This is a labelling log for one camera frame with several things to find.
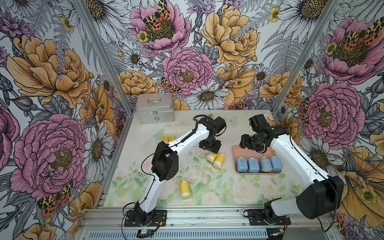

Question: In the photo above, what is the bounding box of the yellow pencil sharpener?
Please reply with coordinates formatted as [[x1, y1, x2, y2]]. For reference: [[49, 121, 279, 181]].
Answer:
[[169, 134, 177, 143], [179, 180, 191, 199], [207, 153, 218, 164], [162, 135, 169, 143], [213, 154, 226, 169]]

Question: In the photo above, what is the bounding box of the blue pencil sharpener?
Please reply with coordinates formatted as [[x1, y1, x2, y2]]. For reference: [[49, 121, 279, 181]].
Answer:
[[260, 156, 273, 173], [236, 157, 249, 173], [270, 156, 283, 172], [248, 158, 260, 174]]

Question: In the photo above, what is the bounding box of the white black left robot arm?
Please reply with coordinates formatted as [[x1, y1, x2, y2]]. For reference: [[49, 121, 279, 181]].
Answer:
[[133, 115, 227, 226]]

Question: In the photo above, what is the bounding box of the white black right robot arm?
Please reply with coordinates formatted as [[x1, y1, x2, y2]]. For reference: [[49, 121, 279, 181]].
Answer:
[[240, 115, 344, 224]]

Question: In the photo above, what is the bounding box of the red white small box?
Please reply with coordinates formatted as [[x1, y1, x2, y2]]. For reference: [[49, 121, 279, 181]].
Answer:
[[266, 116, 278, 126]]

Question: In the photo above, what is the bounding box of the pink plastic tray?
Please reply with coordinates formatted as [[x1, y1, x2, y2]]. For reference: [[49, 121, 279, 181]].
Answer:
[[232, 145, 283, 176]]

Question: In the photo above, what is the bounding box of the white plastic tray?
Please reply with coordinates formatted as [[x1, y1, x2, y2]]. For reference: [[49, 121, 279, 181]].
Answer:
[[150, 125, 194, 145]]

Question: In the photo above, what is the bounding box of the silver metal case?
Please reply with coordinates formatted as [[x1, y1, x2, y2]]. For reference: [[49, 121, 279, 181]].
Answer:
[[136, 93, 175, 124]]

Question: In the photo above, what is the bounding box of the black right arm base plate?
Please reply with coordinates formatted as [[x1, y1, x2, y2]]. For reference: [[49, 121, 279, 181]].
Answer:
[[243, 209, 292, 227]]

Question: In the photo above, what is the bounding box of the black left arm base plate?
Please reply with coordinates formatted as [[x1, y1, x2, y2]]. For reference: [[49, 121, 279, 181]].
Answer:
[[124, 210, 168, 227]]

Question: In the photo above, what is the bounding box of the aluminium rail frame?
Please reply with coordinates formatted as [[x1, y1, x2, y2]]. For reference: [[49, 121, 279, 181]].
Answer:
[[75, 206, 343, 240]]

